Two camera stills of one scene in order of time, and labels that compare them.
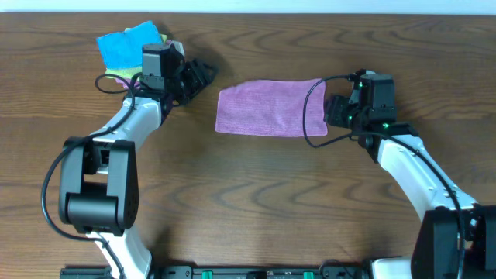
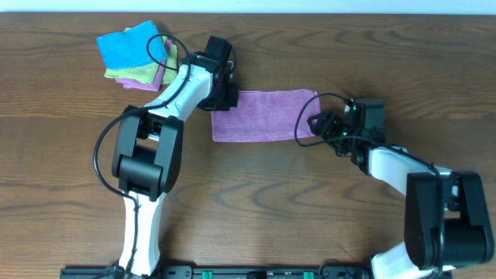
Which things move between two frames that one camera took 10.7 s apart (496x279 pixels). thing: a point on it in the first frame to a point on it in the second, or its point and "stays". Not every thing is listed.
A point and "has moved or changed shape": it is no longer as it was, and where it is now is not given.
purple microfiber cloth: x=273 y=108 has moved or changed shape
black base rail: x=228 y=272 stays
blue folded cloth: x=124 y=49 stays
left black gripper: x=194 y=78 to x=226 y=98
